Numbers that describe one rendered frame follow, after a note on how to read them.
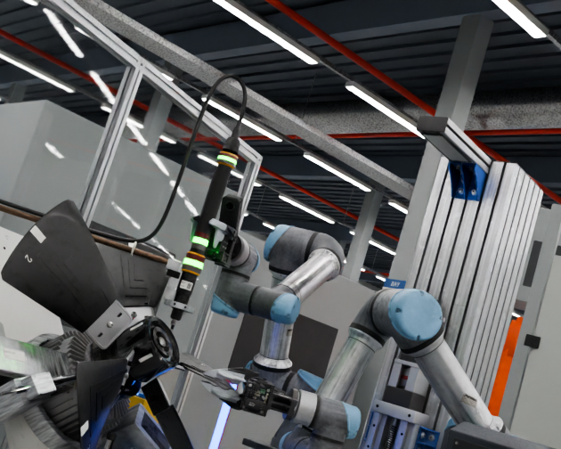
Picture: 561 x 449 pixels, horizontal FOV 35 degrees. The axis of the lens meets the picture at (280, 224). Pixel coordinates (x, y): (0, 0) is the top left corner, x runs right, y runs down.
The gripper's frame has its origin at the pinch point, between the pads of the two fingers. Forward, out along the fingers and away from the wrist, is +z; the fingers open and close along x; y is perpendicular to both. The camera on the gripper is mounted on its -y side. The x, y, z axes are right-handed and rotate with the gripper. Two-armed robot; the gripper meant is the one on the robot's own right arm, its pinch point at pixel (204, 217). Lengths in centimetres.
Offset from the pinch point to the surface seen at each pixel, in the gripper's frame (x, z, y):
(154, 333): -2.3, 11.1, 27.6
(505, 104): 49, -936, -400
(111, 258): 19.4, -1.7, 14.1
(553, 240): -69, -171, -54
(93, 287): 9.3, 20.7, 22.5
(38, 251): 16.8, 31.6, 19.4
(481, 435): -68, -21, 27
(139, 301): 7.7, 1.9, 21.8
